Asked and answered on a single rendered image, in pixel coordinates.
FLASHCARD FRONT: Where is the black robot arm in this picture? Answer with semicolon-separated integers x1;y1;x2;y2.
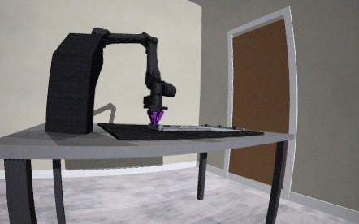
91;28;176;97

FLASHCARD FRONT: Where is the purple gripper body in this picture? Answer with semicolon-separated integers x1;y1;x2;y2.
143;94;168;112

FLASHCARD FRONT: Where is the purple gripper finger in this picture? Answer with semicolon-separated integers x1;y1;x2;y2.
147;111;157;127
155;112;164;124

